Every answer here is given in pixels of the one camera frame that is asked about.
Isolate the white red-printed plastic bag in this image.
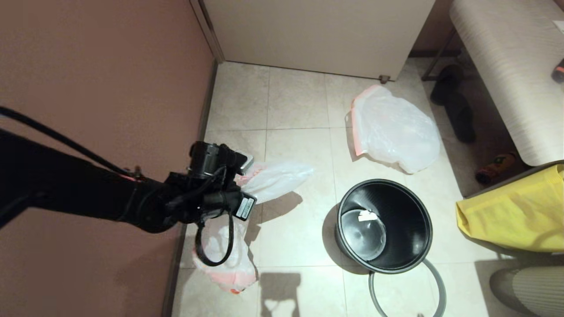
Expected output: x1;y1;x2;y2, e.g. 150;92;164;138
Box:
193;161;314;295

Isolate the black round trash bin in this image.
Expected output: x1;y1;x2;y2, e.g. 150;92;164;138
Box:
334;178;434;274

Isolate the translucent bag with red drawstring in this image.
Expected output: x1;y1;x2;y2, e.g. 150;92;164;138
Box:
351;85;441;174

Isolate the grey bin retaining ring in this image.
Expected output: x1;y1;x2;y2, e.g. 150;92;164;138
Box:
368;259;447;317

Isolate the yellow fabric bag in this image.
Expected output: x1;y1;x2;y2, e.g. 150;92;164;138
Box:
456;164;564;254

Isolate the white cabinet door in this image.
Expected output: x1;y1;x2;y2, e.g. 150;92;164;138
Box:
200;0;437;81

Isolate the thin metal table leg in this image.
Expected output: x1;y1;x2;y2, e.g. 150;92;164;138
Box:
422;27;456;82

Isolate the small orange red object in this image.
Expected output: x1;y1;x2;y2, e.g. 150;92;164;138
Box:
476;152;517;185

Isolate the beige woodgrain table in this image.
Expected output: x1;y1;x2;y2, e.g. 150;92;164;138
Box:
449;0;564;167

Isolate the ribbed cream vase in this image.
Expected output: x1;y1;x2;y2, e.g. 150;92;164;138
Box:
489;266;564;317

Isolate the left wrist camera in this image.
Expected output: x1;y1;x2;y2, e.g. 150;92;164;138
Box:
225;147;254;176

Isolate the black looped gripper cable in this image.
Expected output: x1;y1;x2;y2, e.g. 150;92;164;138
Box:
195;211;235;267

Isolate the long black left arm cable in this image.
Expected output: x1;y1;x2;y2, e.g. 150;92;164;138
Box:
0;107;141;180

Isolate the grey door frame strip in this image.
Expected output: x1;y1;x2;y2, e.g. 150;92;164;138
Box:
189;0;226;63

